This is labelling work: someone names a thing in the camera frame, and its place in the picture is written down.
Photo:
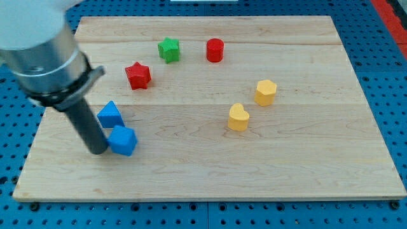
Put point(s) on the yellow heart block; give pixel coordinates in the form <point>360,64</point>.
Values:
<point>238,118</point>

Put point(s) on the red star block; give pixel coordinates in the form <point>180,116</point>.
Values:
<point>138,76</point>

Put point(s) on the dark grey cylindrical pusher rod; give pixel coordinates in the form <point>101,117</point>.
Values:
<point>86,125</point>

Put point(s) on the yellow hexagon block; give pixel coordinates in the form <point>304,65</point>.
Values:
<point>265,92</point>

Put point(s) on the blue cube block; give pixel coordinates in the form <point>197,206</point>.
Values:
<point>122,140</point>

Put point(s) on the blue triangle block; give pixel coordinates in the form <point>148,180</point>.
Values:
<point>109,116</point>

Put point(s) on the red cylinder block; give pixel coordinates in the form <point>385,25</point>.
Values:
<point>215,50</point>

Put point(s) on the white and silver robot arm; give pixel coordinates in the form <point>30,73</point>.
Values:
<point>39,48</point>

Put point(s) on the green star block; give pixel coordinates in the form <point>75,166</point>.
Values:
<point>169,50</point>

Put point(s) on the light wooden board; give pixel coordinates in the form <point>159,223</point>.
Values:
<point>317,141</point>

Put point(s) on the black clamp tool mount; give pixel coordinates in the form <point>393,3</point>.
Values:
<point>69,95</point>

